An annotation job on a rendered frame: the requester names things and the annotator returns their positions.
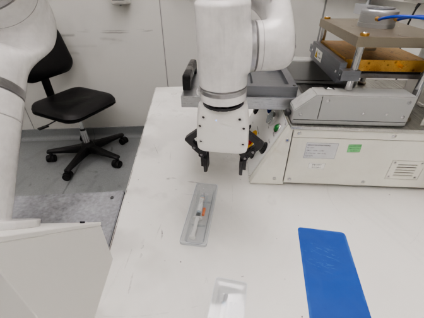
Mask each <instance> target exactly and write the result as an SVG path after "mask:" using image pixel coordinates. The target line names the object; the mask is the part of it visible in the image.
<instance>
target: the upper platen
mask: <svg viewBox="0 0 424 318"><path fill-rule="evenodd" d="M321 43H322V44H323V45H325V46H326V47H327V48H328V49H330V50H331V51H333V52H334V53H335V54H336V55H338V56H339V57H340V58H342V59H343V60H344V61H346V62H347V67H346V68H350V67H351V63H352V60H353V57H354V54H355V50H356V47H355V46H353V45H351V44H349V43H348V42H346V41H344V40H321ZM423 68H424V59H423V58H421V57H418V56H416V55H414V54H412V53H410V52H407V51H405V50H403V49H400V48H385V47H366V48H365V50H364V52H363V56H362V60H361V62H360V65H359V68H358V69H359V70H360V71H361V75H360V78H390V79H419V77H420V75H421V72H422V71H423Z"/></svg>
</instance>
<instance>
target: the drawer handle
mask: <svg viewBox="0 0 424 318"><path fill-rule="evenodd" d="M194 74H197V62H196V60H195V59H191V60H190V61H189V63H188V65H187V67H186V69H185V71H184V73H183V75H182V86H183V90H189V91H190V90H191V80H192V77H193V75H194Z"/></svg>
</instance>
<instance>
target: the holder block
mask: <svg viewBox="0 0 424 318"><path fill-rule="evenodd" d="M297 91H298V86H297V84H296V82H295V80H294V79H293V77H292V76H291V74H290V72H289V70H288V69H287V68H284V69H280V70H276V71H257V72H251V73H249V74H248V77H247V96H270V97H296V96H297Z"/></svg>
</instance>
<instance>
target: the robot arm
mask: <svg viewBox="0 0 424 318"><path fill-rule="evenodd" d="M251 9H252V10H253V11H255V12H256V14H257V15H258V16H259V17H260V19H261V20H256V21H254V20H251V17H250V15H251ZM194 12H195V23H196V42H197V61H198V71H199V87H200V88H199V87H197V90H196V91H197V92H196V93H197V95H200V96H201V101H200V102H199V105H198V109H197V128H196V129H195V130H193V131H192V132H190V133H189V134H188V135H187V136H186V137H185V141H186V142H187V143H188V144H189V145H190V146H192V149H193V150H194V151H196V152H197V153H198V155H199V157H201V166H203V167H204V172H207V171H208V167H209V151H211V152H219V153H234V154H239V155H240V161H239V175H242V172H243V170H246V164H247V160H248V158H249V157H251V156H252V155H254V154H255V153H256V151H258V150H260V149H261V148H262V147H263V146H264V141H263V140H261V139H260V138H259V137H257V136H256V135H255V134H254V133H253V132H251V131H250V130H249V109H248V105H247V101H246V98H247V77H248V74H249V73H251V72H257V71H276V70H280V69H284V68H286V67H287V66H289V65H290V63H291V62H292V60H293V57H294V55H295V48H296V38H295V37H296V34H295V25H294V20H293V11H292V6H291V2H290V0H196V1H195V3H194ZM56 38H57V27H56V20H55V17H54V14H53V11H52V9H51V6H50V5H49V3H48V1H47V0H0V231H1V230H16V229H22V228H32V227H39V226H40V223H41V219H40V218H12V214H13V204H14V198H15V187H16V176H17V170H18V160H19V154H20V143H21V132H22V126H23V116H24V110H25V99H26V92H27V80H28V75H29V74H30V71H31V70H32V68H33V67H34V66H35V65H36V63H38V62H39V61H40V60H41V59H43V58H44V57H45V56H46V55H47V54H48V53H49V52H50V51H51V50H52V49H53V48H54V46H55V43H56ZM196 137H197V141H195V139H194V138H196ZM249 140H250V141H251V142H252V143H254V145H252V146H250V147H249V148H247V147H248V144H249Z"/></svg>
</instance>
